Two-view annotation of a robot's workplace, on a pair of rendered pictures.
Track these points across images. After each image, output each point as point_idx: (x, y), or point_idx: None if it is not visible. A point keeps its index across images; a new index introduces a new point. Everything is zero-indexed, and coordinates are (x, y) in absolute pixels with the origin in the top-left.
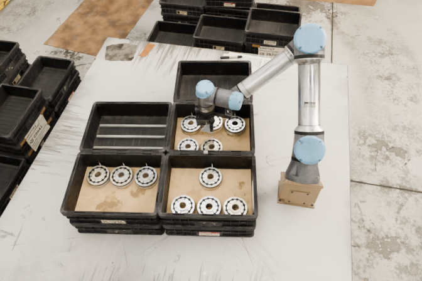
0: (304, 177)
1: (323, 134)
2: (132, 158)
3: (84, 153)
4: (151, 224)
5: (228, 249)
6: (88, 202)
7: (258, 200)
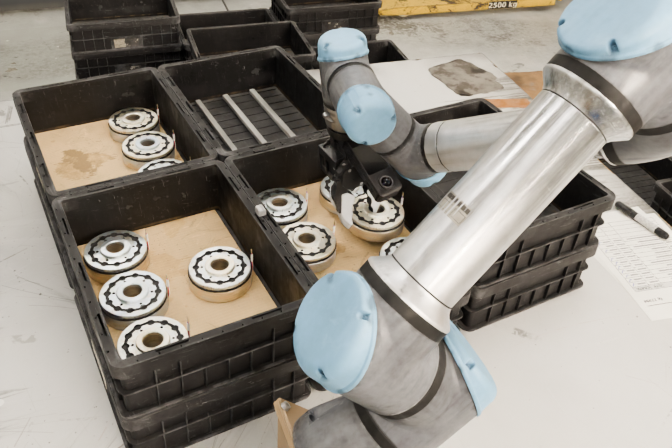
0: (312, 440)
1: (411, 326)
2: (186, 133)
3: (153, 73)
4: (58, 231)
5: (78, 428)
6: (75, 138)
7: (256, 439)
